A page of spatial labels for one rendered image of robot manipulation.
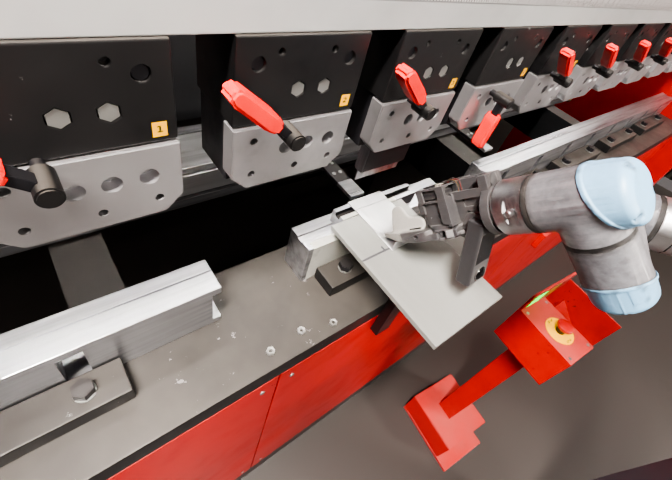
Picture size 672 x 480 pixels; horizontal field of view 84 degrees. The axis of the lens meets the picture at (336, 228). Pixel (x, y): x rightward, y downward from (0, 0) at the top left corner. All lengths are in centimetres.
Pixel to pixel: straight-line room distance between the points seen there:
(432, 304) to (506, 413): 131
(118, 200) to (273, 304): 38
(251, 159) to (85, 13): 19
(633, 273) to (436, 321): 25
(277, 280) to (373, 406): 100
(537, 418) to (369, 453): 77
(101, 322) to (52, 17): 39
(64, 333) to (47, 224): 24
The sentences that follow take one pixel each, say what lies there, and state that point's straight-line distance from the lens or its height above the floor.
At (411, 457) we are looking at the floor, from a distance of 163.
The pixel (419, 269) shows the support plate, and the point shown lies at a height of 100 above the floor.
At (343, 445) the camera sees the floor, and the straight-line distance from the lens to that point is 155.
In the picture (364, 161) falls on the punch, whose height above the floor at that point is 112.
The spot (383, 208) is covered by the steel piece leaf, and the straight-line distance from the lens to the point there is 73.
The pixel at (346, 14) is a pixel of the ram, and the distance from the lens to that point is 40.
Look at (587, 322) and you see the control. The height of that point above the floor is 75.
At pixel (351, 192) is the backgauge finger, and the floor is 101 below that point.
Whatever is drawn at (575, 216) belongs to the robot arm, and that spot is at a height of 125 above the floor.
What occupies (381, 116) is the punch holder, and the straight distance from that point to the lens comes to 50.
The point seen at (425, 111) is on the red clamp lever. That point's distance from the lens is 50.
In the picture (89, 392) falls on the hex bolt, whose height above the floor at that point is 92.
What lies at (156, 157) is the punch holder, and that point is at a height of 124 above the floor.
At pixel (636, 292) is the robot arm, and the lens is 55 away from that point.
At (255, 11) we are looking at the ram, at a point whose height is 136.
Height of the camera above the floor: 146
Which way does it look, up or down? 45 degrees down
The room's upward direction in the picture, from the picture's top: 19 degrees clockwise
